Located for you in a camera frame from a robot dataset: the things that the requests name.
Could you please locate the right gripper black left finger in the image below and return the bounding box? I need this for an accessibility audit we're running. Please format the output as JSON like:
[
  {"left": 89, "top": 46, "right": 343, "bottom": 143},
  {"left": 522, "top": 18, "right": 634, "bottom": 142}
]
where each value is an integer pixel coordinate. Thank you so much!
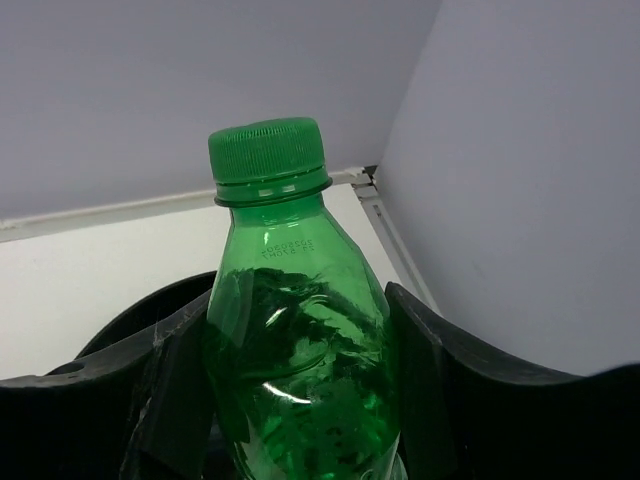
[{"left": 1, "top": 295, "right": 213, "bottom": 479}]

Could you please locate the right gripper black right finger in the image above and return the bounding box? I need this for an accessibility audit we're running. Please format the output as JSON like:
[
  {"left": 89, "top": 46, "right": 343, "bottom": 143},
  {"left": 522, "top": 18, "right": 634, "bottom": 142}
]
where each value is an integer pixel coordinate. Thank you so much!
[{"left": 385, "top": 283, "right": 639, "bottom": 479}]

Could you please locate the green plastic bottle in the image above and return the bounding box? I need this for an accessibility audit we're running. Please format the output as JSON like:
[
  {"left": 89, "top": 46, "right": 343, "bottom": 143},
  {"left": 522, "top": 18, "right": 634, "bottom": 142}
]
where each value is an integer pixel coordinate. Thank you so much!
[{"left": 202, "top": 117, "right": 401, "bottom": 479}]

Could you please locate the aluminium table edge rail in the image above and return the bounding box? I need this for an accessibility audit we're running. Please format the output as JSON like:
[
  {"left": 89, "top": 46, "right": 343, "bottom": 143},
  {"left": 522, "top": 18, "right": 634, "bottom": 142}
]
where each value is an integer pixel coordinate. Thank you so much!
[{"left": 1, "top": 166, "right": 440, "bottom": 313}]

